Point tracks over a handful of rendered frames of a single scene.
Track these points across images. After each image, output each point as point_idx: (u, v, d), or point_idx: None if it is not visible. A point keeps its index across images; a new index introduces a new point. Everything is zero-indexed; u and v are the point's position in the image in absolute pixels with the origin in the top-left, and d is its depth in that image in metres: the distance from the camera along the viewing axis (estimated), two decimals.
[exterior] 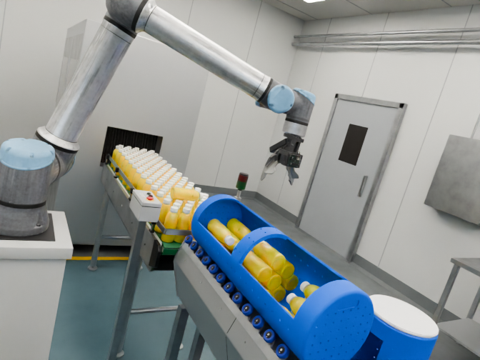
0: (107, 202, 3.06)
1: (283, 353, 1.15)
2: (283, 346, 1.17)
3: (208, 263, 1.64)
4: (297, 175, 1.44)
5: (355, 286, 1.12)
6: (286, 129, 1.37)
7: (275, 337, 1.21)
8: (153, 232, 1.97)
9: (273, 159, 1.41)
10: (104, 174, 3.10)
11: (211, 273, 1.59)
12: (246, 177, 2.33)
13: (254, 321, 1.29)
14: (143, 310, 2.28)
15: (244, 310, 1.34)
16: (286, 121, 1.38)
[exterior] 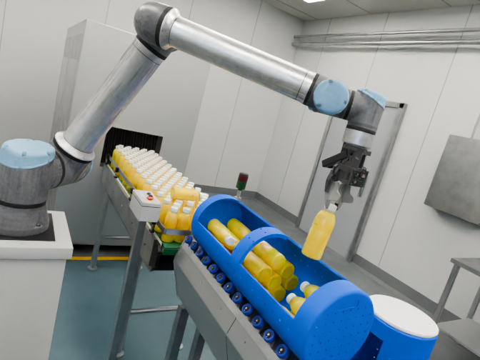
0: (107, 202, 3.06)
1: (283, 353, 1.15)
2: (283, 346, 1.17)
3: (208, 263, 1.64)
4: (351, 198, 1.15)
5: (355, 286, 1.12)
6: (350, 139, 1.10)
7: (275, 337, 1.21)
8: (153, 232, 1.97)
9: (333, 181, 1.15)
10: (104, 174, 3.10)
11: (211, 273, 1.59)
12: (246, 177, 2.33)
13: (254, 321, 1.29)
14: (143, 310, 2.28)
15: (244, 310, 1.34)
16: (349, 128, 1.10)
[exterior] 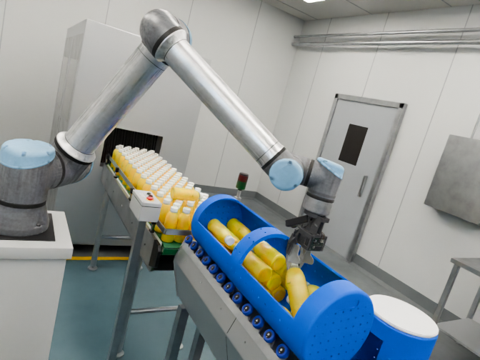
0: (107, 202, 3.06)
1: (283, 353, 1.15)
2: (283, 346, 1.17)
3: (208, 263, 1.64)
4: (312, 260, 1.21)
5: (355, 286, 1.12)
6: (309, 207, 1.15)
7: (275, 337, 1.21)
8: (153, 232, 1.97)
9: (293, 243, 1.20)
10: (104, 174, 3.10)
11: (211, 273, 1.59)
12: (246, 177, 2.33)
13: (254, 321, 1.29)
14: (143, 310, 2.28)
15: (244, 310, 1.34)
16: (309, 196, 1.15)
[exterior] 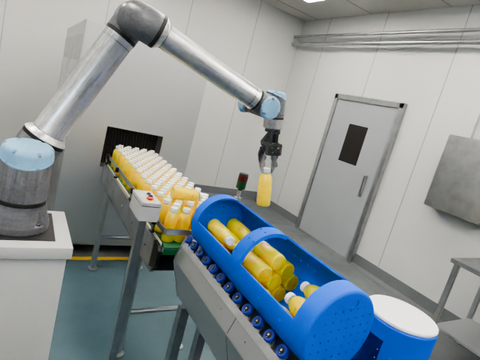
0: (107, 202, 3.06)
1: (283, 353, 1.15)
2: (283, 346, 1.17)
3: (208, 263, 1.64)
4: (276, 163, 1.71)
5: (355, 286, 1.12)
6: (264, 125, 1.66)
7: (275, 337, 1.21)
8: (153, 232, 1.97)
9: (261, 153, 1.72)
10: (104, 174, 3.10)
11: (211, 273, 1.59)
12: (246, 177, 2.33)
13: (254, 321, 1.29)
14: (143, 310, 2.28)
15: (244, 310, 1.34)
16: (264, 118, 1.66)
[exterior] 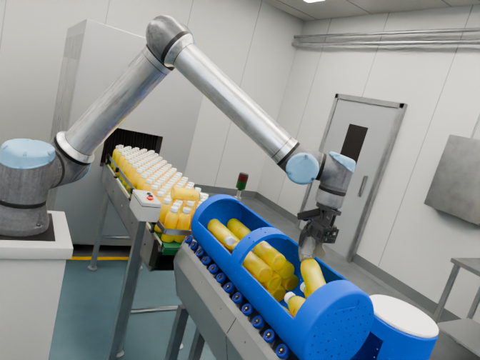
0: (107, 202, 3.06)
1: (283, 353, 1.15)
2: (283, 346, 1.17)
3: (208, 263, 1.64)
4: (323, 252, 1.23)
5: (355, 286, 1.12)
6: (321, 200, 1.17)
7: (275, 337, 1.21)
8: (153, 232, 1.97)
9: (306, 236, 1.22)
10: (104, 174, 3.10)
11: (211, 273, 1.59)
12: (246, 177, 2.33)
13: (254, 321, 1.29)
14: (143, 310, 2.28)
15: (244, 310, 1.34)
16: (321, 190, 1.18)
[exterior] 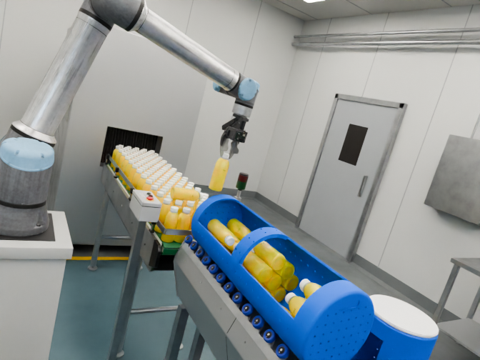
0: (107, 202, 3.06)
1: (283, 353, 1.15)
2: (283, 346, 1.16)
3: (208, 263, 1.64)
4: (238, 150, 1.74)
5: (355, 286, 1.12)
6: (235, 110, 1.68)
7: (275, 338, 1.21)
8: (153, 232, 1.97)
9: (225, 138, 1.73)
10: (104, 174, 3.10)
11: (211, 273, 1.59)
12: (246, 177, 2.33)
13: (254, 321, 1.29)
14: (143, 310, 2.28)
15: (244, 310, 1.34)
16: (235, 103, 1.68)
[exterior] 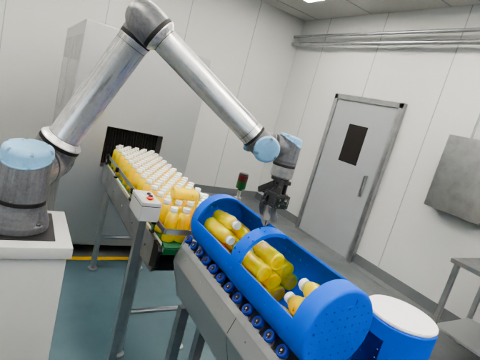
0: (107, 202, 3.06)
1: (284, 353, 1.15)
2: (282, 346, 1.17)
3: (209, 263, 1.65)
4: (276, 218, 1.46)
5: (353, 286, 1.12)
6: (274, 173, 1.41)
7: (276, 336, 1.21)
8: (153, 232, 1.97)
9: (264, 205, 1.46)
10: (104, 174, 3.10)
11: (211, 273, 1.58)
12: (246, 177, 2.33)
13: (254, 322, 1.28)
14: (143, 310, 2.28)
15: (244, 310, 1.34)
16: (274, 164, 1.41)
